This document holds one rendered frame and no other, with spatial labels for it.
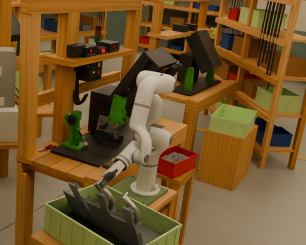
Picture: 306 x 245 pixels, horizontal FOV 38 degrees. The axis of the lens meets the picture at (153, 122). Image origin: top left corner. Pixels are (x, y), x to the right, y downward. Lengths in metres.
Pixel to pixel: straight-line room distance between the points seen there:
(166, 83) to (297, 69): 3.49
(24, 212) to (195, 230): 1.64
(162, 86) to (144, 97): 0.15
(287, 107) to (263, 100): 0.32
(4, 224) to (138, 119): 2.11
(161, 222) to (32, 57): 1.33
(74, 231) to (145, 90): 0.80
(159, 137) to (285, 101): 3.33
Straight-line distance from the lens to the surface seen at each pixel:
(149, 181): 2.81
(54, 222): 2.47
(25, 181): 3.27
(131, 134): 3.72
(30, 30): 2.95
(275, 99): 5.60
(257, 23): 6.26
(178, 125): 4.10
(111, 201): 2.27
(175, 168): 3.23
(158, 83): 2.42
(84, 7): 3.39
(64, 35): 3.27
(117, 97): 3.42
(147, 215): 2.53
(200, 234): 4.22
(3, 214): 4.28
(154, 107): 2.57
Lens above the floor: 2.18
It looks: 18 degrees down
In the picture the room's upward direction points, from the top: 7 degrees clockwise
